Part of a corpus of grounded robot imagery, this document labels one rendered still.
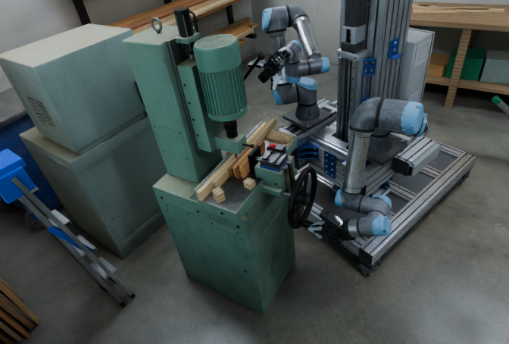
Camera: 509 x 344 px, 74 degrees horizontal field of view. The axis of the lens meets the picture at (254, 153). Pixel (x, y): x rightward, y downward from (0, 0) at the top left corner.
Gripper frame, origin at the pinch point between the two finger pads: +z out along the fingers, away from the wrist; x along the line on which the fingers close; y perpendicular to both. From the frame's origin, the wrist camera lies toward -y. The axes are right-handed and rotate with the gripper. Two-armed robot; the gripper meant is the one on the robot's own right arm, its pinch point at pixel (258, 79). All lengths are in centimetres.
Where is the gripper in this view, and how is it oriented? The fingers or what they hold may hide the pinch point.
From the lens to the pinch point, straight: 148.0
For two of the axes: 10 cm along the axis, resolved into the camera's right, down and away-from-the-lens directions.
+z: -5.0, 5.6, -6.6
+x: 7.0, 7.1, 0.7
